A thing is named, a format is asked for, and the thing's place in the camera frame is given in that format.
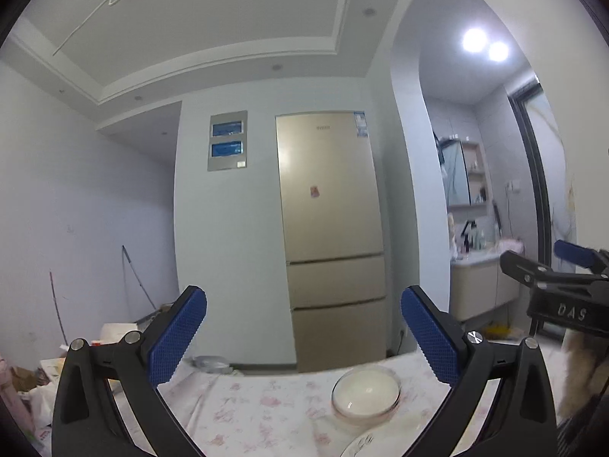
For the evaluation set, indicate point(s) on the yellow cloth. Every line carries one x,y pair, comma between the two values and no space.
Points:
498,332

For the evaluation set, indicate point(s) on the black handheld bathroom appliance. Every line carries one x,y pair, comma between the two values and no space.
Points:
497,219

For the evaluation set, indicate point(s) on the small bright ceiling light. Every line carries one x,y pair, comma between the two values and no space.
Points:
498,51

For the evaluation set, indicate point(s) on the beige bathroom vanity cabinet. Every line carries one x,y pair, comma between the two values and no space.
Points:
480,288

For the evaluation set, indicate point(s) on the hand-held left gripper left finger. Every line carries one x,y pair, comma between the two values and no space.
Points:
178,338

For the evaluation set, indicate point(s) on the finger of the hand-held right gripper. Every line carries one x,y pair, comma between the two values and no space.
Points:
528,271
578,253

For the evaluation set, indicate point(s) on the fridge energy label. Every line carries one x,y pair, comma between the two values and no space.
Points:
360,123

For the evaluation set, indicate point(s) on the pink towel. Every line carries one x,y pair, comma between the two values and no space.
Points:
511,245

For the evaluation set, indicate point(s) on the person's right forearm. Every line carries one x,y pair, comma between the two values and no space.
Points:
578,371

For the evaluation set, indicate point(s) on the large bright ceiling light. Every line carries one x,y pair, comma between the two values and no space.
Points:
474,40

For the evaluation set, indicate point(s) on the white bowl black rim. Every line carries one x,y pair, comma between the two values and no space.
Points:
366,388

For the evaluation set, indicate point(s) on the gold three-door refrigerator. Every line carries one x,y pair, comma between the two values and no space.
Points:
330,228

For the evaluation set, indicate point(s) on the green toiletry bottle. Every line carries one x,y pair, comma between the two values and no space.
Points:
482,239

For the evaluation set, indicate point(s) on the brown cardboard box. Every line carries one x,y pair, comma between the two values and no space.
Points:
24,378

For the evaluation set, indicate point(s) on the white plate black lettering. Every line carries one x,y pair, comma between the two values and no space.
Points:
376,447

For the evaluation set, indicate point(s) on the black bathroom faucet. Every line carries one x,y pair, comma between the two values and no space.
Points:
467,235

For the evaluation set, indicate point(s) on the pink cloth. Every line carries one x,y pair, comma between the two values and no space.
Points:
14,400

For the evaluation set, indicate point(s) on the white trash bin grey bag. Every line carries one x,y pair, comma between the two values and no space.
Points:
211,364

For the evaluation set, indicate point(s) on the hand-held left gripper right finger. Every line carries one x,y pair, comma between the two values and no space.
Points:
430,338

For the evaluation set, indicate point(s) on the thin dark stick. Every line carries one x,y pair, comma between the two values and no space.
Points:
57,304

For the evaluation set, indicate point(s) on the grey wall electrical panel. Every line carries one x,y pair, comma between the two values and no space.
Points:
227,140

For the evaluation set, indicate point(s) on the white cardboard box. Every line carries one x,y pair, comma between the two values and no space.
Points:
119,333

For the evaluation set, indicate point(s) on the black sliding door frame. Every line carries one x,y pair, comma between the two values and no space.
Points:
535,166

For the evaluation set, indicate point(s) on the beige figurine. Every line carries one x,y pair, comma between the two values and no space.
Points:
452,233

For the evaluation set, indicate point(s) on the white wall outlet black plug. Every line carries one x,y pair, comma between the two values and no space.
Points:
402,335

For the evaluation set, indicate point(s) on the bathroom mirror cabinet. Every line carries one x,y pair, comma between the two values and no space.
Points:
464,171

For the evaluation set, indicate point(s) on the white bathroom wall socket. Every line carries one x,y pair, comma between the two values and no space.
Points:
513,185

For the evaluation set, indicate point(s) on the pink floral print tablecloth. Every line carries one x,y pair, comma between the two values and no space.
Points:
266,404

